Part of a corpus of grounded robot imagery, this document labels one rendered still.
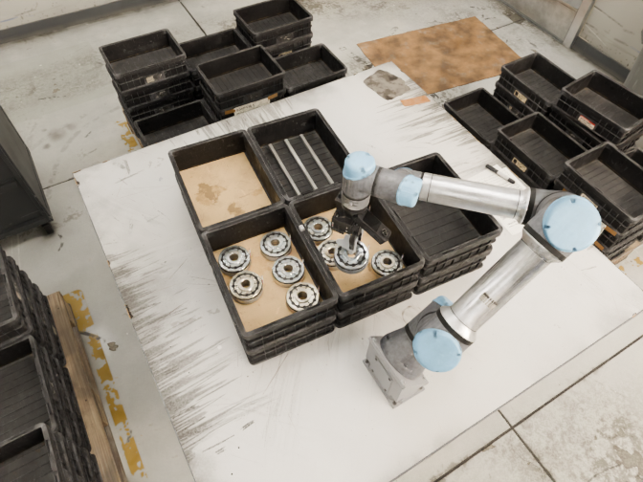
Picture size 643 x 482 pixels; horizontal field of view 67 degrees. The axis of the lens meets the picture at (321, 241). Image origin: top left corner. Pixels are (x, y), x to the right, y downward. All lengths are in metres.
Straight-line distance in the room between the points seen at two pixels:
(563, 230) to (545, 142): 1.81
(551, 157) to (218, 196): 1.80
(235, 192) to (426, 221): 0.69
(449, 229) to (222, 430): 0.99
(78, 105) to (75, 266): 1.33
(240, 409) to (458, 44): 3.37
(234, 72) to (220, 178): 1.18
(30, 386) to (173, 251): 0.74
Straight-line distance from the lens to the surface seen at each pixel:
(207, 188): 1.83
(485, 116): 3.15
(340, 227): 1.35
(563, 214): 1.16
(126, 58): 3.18
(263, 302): 1.53
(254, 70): 2.94
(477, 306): 1.21
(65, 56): 4.28
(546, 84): 3.35
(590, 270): 2.02
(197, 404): 1.58
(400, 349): 1.40
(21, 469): 1.94
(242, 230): 1.62
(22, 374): 2.19
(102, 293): 2.70
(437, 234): 1.73
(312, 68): 3.13
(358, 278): 1.58
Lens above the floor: 2.18
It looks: 55 degrees down
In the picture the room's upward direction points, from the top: 2 degrees clockwise
